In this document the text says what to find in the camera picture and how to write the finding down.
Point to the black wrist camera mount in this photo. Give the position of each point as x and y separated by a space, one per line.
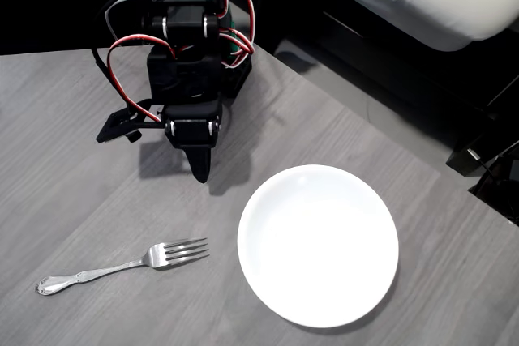
117 123

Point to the black block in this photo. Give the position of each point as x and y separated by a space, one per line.
462 161

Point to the metal fork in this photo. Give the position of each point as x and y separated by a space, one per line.
156 257

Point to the white round plate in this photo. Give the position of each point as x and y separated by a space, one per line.
318 246

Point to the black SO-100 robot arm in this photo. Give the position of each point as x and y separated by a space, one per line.
184 30

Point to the black bed frame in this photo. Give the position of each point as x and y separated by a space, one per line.
405 74

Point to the green circuit board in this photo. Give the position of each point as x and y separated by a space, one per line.
232 48

